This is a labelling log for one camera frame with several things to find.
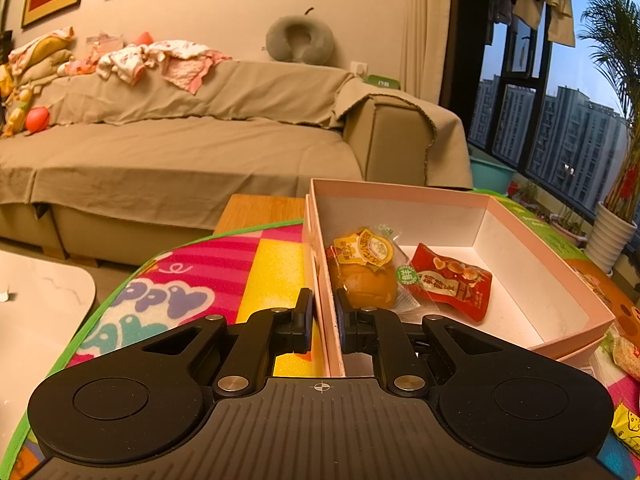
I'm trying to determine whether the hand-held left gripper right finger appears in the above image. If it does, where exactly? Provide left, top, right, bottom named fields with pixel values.
left=334, top=287, right=501, bottom=401

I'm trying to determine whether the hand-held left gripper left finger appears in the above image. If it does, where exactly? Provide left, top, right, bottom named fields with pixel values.
left=141, top=287, right=317, bottom=401

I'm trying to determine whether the pink cardboard box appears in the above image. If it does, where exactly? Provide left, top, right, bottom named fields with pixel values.
left=304, top=178, right=616, bottom=378

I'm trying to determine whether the yellow snack packet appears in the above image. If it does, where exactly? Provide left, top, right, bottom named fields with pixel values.
left=611, top=402, right=640, bottom=453

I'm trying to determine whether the bread bun packet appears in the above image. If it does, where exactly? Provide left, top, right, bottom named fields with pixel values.
left=325, top=227, right=423, bottom=311

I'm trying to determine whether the colourful play mat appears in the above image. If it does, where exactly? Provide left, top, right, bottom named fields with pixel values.
left=0, top=187, right=640, bottom=480

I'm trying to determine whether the red snack packet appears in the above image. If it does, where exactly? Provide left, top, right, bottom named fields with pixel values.
left=402, top=242, right=493, bottom=321

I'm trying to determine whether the beige sofa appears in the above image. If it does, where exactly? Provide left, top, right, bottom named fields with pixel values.
left=0, top=57, right=473, bottom=267

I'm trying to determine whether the tan sofa cover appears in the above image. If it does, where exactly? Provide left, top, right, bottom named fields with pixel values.
left=0, top=58, right=473, bottom=206

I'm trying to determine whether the teal plastic basin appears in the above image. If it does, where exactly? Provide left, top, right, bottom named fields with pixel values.
left=469, top=156, right=516, bottom=195

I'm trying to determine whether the small potted plant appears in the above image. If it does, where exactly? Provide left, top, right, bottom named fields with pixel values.
left=549, top=207, right=587, bottom=247

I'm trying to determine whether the white marble table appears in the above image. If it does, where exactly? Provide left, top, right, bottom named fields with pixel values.
left=0, top=250, right=97, bottom=361

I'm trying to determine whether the white ribbed plant pot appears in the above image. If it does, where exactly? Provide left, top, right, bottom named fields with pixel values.
left=584, top=201, right=632, bottom=275

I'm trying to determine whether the grey neck pillow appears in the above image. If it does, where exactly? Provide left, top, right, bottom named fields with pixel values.
left=265, top=7, right=337, bottom=67

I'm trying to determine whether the pile of pink white clothes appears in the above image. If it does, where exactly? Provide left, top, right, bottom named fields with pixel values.
left=97, top=40, right=233, bottom=95

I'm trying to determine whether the black framed window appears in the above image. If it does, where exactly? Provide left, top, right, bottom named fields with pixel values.
left=467, top=0, right=640, bottom=226

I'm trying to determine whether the cream curtain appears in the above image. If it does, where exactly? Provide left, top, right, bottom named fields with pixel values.
left=400, top=0, right=453, bottom=108

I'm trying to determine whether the orange ball toy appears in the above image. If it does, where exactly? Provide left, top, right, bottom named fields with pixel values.
left=26, top=106, right=51, bottom=134

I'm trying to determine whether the yellow plush toy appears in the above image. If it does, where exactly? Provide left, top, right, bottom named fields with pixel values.
left=0, top=85, right=33, bottom=138

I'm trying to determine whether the palm plant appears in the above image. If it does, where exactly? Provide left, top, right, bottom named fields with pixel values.
left=577, top=0, right=640, bottom=221

